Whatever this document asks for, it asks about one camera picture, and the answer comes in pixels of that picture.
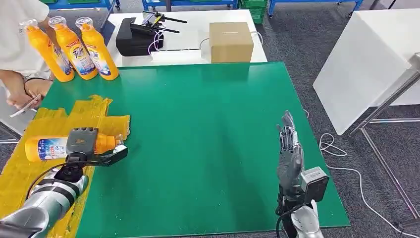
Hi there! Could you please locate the metal stand frame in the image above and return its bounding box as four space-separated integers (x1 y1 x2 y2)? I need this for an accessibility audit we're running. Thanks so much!
348 52 420 220

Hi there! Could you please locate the black carrying case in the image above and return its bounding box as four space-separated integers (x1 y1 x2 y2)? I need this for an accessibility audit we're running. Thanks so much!
115 17 165 57

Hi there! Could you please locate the person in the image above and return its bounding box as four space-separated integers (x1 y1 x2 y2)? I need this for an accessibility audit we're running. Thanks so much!
0 0 60 110

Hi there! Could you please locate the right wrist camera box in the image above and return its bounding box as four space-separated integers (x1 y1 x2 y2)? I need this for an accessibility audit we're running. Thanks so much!
300 166 330 203

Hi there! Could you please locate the orange drink bottle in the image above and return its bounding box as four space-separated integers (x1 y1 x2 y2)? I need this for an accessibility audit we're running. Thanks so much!
25 133 125 163
19 19 75 83
75 17 119 81
48 16 99 81

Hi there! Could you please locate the white bench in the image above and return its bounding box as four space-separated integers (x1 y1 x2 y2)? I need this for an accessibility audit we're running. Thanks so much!
0 98 34 135

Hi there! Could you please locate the brown cardboard box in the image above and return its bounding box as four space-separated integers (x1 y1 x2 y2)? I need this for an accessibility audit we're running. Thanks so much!
209 21 254 63

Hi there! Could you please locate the person's right hand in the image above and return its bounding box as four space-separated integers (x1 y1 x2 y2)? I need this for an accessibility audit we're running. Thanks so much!
6 89 42 110

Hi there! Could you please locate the dark blue tablet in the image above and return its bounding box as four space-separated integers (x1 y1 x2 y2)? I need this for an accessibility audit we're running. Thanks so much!
100 19 116 46

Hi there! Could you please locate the black remote controller with antennas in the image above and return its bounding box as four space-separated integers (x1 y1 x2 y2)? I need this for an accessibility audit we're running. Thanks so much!
130 10 188 35

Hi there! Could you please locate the green plastic crate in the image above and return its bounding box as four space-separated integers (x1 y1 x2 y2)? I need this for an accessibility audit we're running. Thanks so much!
239 0 269 24

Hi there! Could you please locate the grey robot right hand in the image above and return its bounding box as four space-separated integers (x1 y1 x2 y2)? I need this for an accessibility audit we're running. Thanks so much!
276 110 305 195

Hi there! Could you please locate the white table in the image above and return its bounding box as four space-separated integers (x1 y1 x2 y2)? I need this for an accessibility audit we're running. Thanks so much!
105 9 268 68

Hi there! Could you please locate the white power strip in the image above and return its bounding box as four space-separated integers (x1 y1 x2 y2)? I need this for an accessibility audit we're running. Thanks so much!
151 49 203 64

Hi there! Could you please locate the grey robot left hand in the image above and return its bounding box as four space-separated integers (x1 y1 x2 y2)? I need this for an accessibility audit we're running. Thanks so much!
65 127 100 163

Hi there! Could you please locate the green table mat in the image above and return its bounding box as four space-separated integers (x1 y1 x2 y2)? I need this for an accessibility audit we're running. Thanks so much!
41 61 351 238

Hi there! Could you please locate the long white floor cable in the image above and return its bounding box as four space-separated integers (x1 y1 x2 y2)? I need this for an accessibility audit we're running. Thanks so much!
304 109 420 238

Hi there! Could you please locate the smartphone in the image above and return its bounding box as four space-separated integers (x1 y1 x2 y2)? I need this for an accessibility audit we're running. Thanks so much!
9 94 43 118

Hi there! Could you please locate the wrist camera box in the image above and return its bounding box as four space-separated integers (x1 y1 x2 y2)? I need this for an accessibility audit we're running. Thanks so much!
300 166 330 203
86 144 129 167

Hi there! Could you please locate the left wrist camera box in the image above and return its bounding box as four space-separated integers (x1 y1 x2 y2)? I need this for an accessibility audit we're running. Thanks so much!
86 144 129 167

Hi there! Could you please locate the large white board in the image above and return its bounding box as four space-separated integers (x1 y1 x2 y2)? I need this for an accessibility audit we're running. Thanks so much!
312 8 420 136

